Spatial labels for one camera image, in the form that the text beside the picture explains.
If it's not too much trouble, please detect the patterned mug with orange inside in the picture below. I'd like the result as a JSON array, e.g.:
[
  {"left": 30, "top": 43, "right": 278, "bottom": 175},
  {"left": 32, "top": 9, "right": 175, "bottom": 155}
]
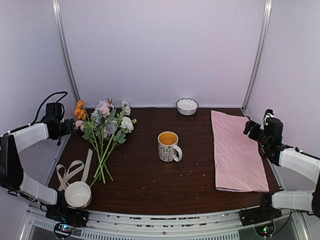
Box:
[{"left": 157, "top": 131, "right": 183, "bottom": 163}]

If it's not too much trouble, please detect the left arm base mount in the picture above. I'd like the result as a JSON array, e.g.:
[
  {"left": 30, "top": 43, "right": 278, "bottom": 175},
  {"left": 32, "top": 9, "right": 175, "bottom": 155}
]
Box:
[{"left": 45, "top": 206, "right": 89, "bottom": 239}]

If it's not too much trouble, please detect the left aluminium frame post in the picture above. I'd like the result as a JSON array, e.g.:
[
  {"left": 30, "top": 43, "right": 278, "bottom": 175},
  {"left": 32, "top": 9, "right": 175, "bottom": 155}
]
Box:
[{"left": 52, "top": 0, "right": 81, "bottom": 101}]

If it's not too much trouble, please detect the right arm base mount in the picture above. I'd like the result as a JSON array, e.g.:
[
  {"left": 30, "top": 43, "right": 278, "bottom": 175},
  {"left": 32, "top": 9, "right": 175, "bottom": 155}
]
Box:
[{"left": 238, "top": 207, "right": 282, "bottom": 238}]

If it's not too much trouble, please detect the light blue fake flower stem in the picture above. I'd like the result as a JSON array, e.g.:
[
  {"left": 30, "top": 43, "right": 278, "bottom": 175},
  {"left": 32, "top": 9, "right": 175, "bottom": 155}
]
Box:
[{"left": 91, "top": 99, "right": 114, "bottom": 172}]

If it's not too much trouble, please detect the orange fake flower stem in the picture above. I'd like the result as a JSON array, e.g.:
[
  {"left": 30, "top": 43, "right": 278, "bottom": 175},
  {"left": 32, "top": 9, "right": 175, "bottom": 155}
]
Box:
[{"left": 73, "top": 100, "right": 114, "bottom": 182}]

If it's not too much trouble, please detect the right aluminium frame post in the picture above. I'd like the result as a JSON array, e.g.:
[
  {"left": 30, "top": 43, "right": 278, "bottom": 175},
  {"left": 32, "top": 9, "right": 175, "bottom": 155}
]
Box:
[{"left": 241, "top": 0, "right": 273, "bottom": 116}]

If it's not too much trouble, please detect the purple hydrangea fake flower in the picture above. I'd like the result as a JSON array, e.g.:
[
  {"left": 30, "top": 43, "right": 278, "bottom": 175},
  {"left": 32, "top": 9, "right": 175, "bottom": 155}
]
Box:
[{"left": 99, "top": 119, "right": 118, "bottom": 184}]

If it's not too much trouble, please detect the white scalloped bowl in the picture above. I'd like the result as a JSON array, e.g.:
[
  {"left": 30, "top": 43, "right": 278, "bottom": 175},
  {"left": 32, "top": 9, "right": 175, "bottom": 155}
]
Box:
[{"left": 176, "top": 98, "right": 199, "bottom": 116}]

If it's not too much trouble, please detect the white fake flower stem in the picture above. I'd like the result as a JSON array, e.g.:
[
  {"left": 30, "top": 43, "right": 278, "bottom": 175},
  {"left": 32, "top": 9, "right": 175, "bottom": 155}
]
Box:
[{"left": 90, "top": 98, "right": 137, "bottom": 187}]

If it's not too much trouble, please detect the pink purple wrapping paper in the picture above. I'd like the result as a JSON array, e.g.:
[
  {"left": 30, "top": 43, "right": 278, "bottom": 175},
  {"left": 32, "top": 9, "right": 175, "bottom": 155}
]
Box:
[{"left": 211, "top": 110, "right": 270, "bottom": 193}]

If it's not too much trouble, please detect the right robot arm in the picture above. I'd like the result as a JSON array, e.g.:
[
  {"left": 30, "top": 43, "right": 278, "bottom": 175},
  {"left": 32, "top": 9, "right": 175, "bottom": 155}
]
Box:
[{"left": 243, "top": 116, "right": 320, "bottom": 221}]

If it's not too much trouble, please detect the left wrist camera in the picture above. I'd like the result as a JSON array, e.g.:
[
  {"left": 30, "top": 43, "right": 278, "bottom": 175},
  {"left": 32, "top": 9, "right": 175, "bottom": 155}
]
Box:
[{"left": 43, "top": 102, "right": 65, "bottom": 123}]

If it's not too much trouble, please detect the pink fake flower stem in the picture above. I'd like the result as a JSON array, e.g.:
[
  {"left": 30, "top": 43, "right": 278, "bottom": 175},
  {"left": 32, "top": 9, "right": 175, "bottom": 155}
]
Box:
[{"left": 74, "top": 97, "right": 116, "bottom": 185}]

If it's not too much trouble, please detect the aluminium front rail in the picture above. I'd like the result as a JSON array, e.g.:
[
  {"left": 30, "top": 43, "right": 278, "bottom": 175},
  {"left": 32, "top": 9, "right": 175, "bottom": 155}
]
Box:
[{"left": 19, "top": 202, "right": 308, "bottom": 240}]

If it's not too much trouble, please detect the white round cup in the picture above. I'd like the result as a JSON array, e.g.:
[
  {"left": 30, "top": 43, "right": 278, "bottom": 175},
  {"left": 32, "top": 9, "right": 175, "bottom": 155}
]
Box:
[{"left": 64, "top": 181, "right": 92, "bottom": 209}]

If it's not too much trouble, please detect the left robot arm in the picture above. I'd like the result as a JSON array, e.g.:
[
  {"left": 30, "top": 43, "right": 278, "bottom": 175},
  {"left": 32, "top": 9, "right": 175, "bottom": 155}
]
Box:
[{"left": 0, "top": 91, "right": 77, "bottom": 222}]

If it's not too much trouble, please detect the beige ribbon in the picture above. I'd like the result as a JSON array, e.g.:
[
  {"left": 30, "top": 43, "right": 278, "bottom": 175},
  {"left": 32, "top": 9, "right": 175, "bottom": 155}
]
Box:
[{"left": 56, "top": 149, "right": 93, "bottom": 192}]

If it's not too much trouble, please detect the aluminium frame post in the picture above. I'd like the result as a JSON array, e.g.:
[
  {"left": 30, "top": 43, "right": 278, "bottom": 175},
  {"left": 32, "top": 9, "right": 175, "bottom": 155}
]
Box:
[
  {"left": 52, "top": 0, "right": 81, "bottom": 101},
  {"left": 241, "top": 0, "right": 273, "bottom": 116}
]

